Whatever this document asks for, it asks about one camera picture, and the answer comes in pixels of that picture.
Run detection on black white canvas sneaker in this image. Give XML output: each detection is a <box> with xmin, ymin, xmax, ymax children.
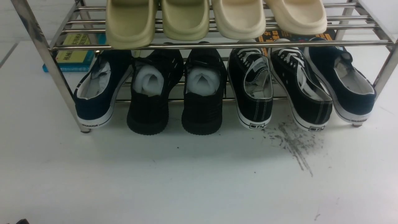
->
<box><xmin>227</xmin><ymin>47</ymin><xmax>273</xmax><ymax>129</ymax></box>

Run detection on black white laced sneaker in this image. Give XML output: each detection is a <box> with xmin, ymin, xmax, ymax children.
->
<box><xmin>267</xmin><ymin>47</ymin><xmax>333</xmax><ymax>132</ymax></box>

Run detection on stainless steel shoe rack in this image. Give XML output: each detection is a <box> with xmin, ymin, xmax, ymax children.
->
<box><xmin>11</xmin><ymin>0</ymin><xmax>397</xmax><ymax>121</ymax></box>

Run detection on black knit sneaker right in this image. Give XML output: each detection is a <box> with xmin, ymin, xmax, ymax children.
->
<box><xmin>182</xmin><ymin>48</ymin><xmax>227</xmax><ymax>136</ymax></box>

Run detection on black knit sneaker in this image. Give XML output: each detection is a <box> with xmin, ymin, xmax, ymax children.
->
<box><xmin>127</xmin><ymin>49</ymin><xmax>184</xmax><ymax>136</ymax></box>
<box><xmin>182</xmin><ymin>48</ymin><xmax>227</xmax><ymax>136</ymax></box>

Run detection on black knit sneaker left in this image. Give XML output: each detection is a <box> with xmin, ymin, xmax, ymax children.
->
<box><xmin>127</xmin><ymin>49</ymin><xmax>184</xmax><ymax>136</ymax></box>

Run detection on pale green foam slipper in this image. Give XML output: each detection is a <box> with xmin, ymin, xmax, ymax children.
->
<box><xmin>160</xmin><ymin>0</ymin><xmax>210</xmax><ymax>41</ymax></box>

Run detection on cream foam slipper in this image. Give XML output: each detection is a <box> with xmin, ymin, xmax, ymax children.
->
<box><xmin>211</xmin><ymin>0</ymin><xmax>266</xmax><ymax>40</ymax></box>

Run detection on navy canvas sneaker left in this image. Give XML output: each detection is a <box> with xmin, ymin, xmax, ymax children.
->
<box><xmin>73</xmin><ymin>50</ymin><xmax>135</xmax><ymax>129</ymax></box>

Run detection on navy canvas sneaker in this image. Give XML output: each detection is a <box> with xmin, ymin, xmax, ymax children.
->
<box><xmin>304</xmin><ymin>46</ymin><xmax>377</xmax><ymax>127</ymax></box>
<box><xmin>73</xmin><ymin>50</ymin><xmax>135</xmax><ymax>129</ymax></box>

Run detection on black orange book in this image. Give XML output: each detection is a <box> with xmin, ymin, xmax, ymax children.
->
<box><xmin>255</xmin><ymin>30</ymin><xmax>336</xmax><ymax>42</ymax></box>

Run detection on olive green foam slipper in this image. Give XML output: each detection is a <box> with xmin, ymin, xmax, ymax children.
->
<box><xmin>105</xmin><ymin>0</ymin><xmax>159</xmax><ymax>49</ymax></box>

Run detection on yellow blue book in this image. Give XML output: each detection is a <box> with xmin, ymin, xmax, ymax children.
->
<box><xmin>55</xmin><ymin>34</ymin><xmax>95</xmax><ymax>72</ymax></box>

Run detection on beige foam slipper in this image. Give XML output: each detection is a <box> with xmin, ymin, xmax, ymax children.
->
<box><xmin>265</xmin><ymin>0</ymin><xmax>327</xmax><ymax>35</ymax></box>

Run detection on navy canvas sneaker right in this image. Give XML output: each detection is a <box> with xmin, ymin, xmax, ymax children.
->
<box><xmin>304</xmin><ymin>46</ymin><xmax>377</xmax><ymax>127</ymax></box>

